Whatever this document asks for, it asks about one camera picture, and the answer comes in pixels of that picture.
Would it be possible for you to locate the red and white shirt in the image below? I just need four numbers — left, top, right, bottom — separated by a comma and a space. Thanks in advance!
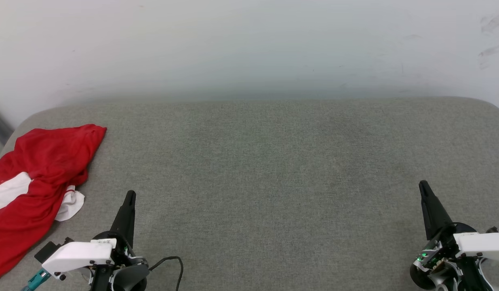
0, 124, 107, 282

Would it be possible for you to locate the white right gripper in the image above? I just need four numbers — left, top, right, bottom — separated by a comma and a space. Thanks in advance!
410, 180, 499, 291

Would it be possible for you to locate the grey fabric sofa cushion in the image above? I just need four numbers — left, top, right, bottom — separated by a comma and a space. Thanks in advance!
0, 96, 499, 291

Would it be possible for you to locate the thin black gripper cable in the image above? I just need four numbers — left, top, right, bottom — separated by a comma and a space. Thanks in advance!
148, 256, 184, 291

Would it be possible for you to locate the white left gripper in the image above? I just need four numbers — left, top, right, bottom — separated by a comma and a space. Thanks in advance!
42, 190, 149, 291

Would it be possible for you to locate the black cable with teal connector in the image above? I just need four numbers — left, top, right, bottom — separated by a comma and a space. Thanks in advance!
22, 268, 52, 291

